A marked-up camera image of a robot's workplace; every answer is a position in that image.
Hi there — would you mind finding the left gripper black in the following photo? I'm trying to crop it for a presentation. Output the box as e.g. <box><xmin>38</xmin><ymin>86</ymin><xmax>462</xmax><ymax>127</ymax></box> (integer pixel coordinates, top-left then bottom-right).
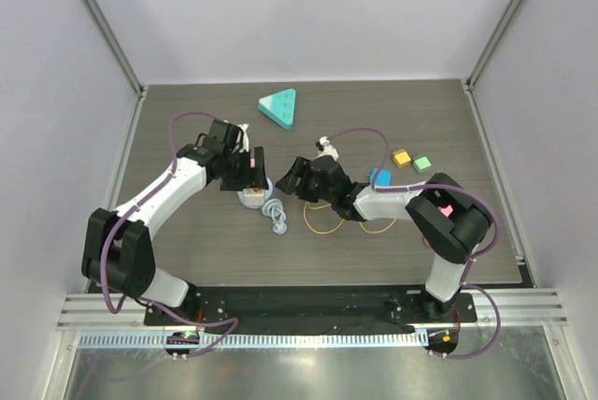
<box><xmin>221</xmin><ymin>147</ymin><xmax>269</xmax><ymax>192</ymax></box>

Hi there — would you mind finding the white cube tiger adapter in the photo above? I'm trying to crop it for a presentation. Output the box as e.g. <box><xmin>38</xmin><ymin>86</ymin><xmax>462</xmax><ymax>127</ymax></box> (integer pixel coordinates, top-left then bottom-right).
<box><xmin>241</xmin><ymin>188</ymin><xmax>267</xmax><ymax>208</ymax></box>

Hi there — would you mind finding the light blue cable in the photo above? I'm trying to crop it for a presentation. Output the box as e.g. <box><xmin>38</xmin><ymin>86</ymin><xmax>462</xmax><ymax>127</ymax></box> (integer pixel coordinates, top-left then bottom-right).
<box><xmin>261</xmin><ymin>198</ymin><xmax>290</xmax><ymax>236</ymax></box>

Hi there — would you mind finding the yellow usb cable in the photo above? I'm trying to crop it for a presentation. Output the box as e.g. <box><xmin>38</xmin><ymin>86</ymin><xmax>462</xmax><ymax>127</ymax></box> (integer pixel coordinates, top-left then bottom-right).
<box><xmin>302</xmin><ymin>201</ymin><xmax>393</xmax><ymax>236</ymax></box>

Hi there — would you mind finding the teal triangular power socket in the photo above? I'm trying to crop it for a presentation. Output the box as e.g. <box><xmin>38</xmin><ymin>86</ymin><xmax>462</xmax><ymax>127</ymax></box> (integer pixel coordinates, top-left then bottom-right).
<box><xmin>258</xmin><ymin>89</ymin><xmax>296</xmax><ymax>130</ymax></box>

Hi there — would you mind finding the blue charger plug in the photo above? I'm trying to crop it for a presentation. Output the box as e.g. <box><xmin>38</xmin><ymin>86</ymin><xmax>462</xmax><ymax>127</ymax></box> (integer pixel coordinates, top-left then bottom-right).
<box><xmin>369</xmin><ymin>168</ymin><xmax>392</xmax><ymax>187</ymax></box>

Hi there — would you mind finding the yellow usb charger plug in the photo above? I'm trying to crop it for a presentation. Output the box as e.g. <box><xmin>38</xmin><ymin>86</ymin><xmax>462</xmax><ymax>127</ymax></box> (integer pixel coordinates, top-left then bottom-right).
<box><xmin>391</xmin><ymin>149</ymin><xmax>412</xmax><ymax>167</ymax></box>

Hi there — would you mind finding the green usb charger plug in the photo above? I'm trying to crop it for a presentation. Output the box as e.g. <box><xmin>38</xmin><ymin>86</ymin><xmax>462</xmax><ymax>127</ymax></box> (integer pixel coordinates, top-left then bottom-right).
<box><xmin>411</xmin><ymin>154</ymin><xmax>432</xmax><ymax>173</ymax></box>

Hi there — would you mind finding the light blue round socket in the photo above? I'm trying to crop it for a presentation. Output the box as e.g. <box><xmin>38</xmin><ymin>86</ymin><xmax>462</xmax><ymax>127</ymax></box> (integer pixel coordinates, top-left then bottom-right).
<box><xmin>236</xmin><ymin>178</ymin><xmax>273</xmax><ymax>209</ymax></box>

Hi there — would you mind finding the pink triangular power socket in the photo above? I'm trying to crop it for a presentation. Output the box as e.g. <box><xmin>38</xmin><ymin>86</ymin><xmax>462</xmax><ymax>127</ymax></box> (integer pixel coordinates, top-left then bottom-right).
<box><xmin>422</xmin><ymin>206</ymin><xmax>453</xmax><ymax>247</ymax></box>

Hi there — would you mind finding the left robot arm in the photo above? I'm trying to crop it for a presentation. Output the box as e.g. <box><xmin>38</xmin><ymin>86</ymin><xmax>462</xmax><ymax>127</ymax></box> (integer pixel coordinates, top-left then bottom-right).
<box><xmin>81</xmin><ymin>119</ymin><xmax>267</xmax><ymax>325</ymax></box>

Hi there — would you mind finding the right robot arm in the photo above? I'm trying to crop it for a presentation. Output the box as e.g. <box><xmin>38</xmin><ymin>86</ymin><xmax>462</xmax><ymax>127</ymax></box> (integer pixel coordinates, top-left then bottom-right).
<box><xmin>276</xmin><ymin>156</ymin><xmax>500</xmax><ymax>321</ymax></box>

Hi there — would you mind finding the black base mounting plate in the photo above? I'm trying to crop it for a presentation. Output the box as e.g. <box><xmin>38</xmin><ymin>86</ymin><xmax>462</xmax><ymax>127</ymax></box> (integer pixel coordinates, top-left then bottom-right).
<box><xmin>169</xmin><ymin>285</ymin><xmax>477</xmax><ymax>328</ymax></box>

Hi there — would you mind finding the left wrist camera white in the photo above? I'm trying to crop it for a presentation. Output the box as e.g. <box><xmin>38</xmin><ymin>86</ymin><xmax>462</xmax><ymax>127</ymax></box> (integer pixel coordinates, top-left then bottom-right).
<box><xmin>235</xmin><ymin>123</ymin><xmax>250</xmax><ymax>152</ymax></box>

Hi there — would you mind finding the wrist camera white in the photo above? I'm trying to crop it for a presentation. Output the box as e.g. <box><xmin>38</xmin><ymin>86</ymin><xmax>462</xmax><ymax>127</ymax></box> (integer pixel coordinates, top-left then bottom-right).
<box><xmin>235</xmin><ymin>123</ymin><xmax>250</xmax><ymax>152</ymax></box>
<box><xmin>316</xmin><ymin>136</ymin><xmax>338</xmax><ymax>162</ymax></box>

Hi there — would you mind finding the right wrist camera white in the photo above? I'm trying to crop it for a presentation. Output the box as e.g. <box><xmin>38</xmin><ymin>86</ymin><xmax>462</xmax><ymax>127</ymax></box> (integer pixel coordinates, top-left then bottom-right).
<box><xmin>316</xmin><ymin>136</ymin><xmax>338</xmax><ymax>162</ymax></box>

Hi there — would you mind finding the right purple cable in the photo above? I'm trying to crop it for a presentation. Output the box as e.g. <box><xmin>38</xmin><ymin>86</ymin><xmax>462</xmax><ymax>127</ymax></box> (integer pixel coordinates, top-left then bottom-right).
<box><xmin>326</xmin><ymin>126</ymin><xmax>504</xmax><ymax>364</ymax></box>

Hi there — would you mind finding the purple cable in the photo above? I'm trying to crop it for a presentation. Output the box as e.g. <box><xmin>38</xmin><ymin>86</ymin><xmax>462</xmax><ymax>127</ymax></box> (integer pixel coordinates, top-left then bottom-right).
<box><xmin>326</xmin><ymin>126</ymin><xmax>504</xmax><ymax>364</ymax></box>
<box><xmin>100</xmin><ymin>111</ymin><xmax>239</xmax><ymax>359</ymax></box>

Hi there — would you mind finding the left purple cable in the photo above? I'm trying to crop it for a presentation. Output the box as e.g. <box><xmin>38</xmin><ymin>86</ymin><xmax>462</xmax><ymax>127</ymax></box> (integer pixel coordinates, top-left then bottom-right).
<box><xmin>100</xmin><ymin>111</ymin><xmax>239</xmax><ymax>359</ymax></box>

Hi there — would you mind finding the slotted cable duct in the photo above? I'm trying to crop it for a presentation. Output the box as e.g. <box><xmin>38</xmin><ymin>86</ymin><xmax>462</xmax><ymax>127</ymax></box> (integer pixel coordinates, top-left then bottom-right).
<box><xmin>78</xmin><ymin>329</ymin><xmax>428</xmax><ymax>350</ymax></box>

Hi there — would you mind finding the left aluminium frame post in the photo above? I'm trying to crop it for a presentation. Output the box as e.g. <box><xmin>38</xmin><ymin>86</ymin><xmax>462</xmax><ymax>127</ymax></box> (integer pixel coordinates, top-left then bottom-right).
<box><xmin>53</xmin><ymin>0</ymin><xmax>141</xmax><ymax>88</ymax></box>

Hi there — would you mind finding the aluminium frame post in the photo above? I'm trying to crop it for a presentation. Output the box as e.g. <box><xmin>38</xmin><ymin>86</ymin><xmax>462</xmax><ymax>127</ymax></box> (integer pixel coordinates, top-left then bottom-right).
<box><xmin>464</xmin><ymin>0</ymin><xmax>555</xmax><ymax>91</ymax></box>
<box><xmin>53</xmin><ymin>0</ymin><xmax>141</xmax><ymax>88</ymax></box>

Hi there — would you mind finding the aluminium front rail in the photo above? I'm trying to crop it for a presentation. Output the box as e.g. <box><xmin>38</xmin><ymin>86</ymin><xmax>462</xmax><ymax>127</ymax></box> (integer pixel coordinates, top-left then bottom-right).
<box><xmin>56</xmin><ymin>288</ymin><xmax>568</xmax><ymax>331</ymax></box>

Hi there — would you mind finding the right aluminium frame post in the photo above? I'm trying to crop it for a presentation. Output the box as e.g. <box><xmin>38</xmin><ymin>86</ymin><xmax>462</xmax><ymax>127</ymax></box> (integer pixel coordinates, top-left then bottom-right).
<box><xmin>464</xmin><ymin>0</ymin><xmax>555</xmax><ymax>91</ymax></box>

